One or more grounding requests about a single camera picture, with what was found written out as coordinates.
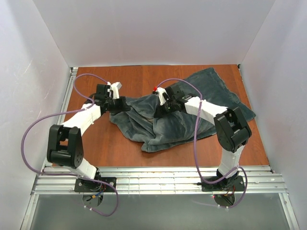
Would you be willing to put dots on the aluminium rail frame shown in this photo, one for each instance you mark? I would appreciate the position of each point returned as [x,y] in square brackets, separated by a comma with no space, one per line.
[160,197]

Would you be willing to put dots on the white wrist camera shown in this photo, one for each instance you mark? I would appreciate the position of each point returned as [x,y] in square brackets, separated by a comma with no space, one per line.
[162,95]
[113,90]

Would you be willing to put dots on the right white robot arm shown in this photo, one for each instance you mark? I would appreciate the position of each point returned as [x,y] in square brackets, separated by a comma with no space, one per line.
[232,129]

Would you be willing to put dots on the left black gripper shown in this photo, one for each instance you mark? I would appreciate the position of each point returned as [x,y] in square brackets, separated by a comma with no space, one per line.
[121,104]

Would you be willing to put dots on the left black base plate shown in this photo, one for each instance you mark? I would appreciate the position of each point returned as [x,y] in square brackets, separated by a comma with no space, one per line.
[85,186]

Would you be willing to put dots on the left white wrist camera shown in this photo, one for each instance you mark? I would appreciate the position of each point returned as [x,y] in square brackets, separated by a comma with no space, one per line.
[113,90]

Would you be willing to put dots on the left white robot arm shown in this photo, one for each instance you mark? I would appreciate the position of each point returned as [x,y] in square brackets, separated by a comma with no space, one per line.
[65,145]

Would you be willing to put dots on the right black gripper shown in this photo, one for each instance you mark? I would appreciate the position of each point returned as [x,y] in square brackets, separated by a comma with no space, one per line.
[162,109]

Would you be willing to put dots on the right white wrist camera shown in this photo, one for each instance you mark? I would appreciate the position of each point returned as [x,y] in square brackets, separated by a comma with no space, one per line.
[162,95]

